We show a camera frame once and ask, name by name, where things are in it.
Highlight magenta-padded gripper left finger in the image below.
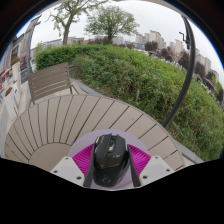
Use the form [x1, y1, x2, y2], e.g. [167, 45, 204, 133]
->
[50, 142, 96, 188]

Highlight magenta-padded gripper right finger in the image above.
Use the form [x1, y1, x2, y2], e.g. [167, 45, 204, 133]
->
[126, 143, 176, 188]

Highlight black computer mouse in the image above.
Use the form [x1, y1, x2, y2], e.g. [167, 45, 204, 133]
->
[92, 133, 131, 188]

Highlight lavender mouse pad with wrist rest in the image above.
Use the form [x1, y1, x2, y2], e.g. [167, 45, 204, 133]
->
[67, 129, 151, 190]

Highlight white planter with orange flowers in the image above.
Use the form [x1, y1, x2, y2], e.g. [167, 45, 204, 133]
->
[4, 85, 22, 121]

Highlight grey slatted outdoor chair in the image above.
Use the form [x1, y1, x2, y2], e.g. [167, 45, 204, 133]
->
[27, 62, 79, 106]

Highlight green trimmed hedge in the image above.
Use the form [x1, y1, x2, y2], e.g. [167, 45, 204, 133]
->
[34, 44, 224, 163]

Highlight dark curved parasol pole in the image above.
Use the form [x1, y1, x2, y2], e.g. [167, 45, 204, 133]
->
[162, 14, 196, 129]

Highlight tall grey sign pylon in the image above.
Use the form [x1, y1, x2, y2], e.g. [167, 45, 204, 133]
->
[19, 14, 43, 84]

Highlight grey shopfront building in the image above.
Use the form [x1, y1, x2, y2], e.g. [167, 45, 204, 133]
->
[0, 34, 22, 84]

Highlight distant high-rise buildings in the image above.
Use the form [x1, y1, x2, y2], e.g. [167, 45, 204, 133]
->
[113, 29, 214, 76]

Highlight sparse-leaved tree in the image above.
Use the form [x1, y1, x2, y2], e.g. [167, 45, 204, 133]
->
[48, 0, 108, 47]

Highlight round bushy green tree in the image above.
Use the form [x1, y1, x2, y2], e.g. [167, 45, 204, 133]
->
[84, 4, 140, 45]

